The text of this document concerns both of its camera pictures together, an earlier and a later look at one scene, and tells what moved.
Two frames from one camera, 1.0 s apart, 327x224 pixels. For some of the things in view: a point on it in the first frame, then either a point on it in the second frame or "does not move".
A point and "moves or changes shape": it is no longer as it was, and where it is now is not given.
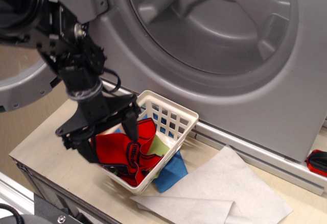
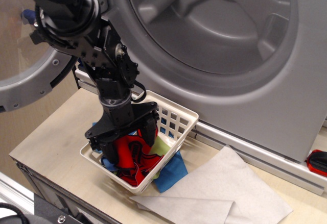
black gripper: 95,112 -> 120,113
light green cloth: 159,147 does not move
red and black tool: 317,162 does not move
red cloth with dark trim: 127,160 moves or changes shape
